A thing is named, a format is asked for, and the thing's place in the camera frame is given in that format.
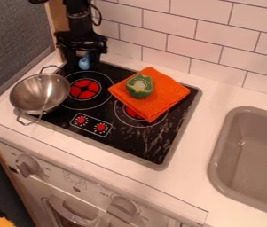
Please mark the green toy pepper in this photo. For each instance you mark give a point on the green toy pepper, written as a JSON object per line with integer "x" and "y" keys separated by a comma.
{"x": 139, "y": 86}

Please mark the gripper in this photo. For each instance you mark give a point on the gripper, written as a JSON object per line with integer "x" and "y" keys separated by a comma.
{"x": 80, "y": 43}

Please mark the orange cloth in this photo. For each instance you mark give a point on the orange cloth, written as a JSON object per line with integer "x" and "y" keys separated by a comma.
{"x": 159, "y": 99}

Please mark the blue toy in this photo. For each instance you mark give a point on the blue toy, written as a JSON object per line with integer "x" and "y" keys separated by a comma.
{"x": 85, "y": 63}

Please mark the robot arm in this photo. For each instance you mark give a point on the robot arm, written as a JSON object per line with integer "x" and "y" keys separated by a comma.
{"x": 79, "y": 16}

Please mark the silver pot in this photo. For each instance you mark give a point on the silver pot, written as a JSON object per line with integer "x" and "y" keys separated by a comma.
{"x": 40, "y": 93}

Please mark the toy stove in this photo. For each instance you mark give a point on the toy stove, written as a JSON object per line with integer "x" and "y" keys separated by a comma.
{"x": 139, "y": 136}

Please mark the toy sink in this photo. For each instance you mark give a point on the toy sink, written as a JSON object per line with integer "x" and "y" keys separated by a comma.
{"x": 250, "y": 165}

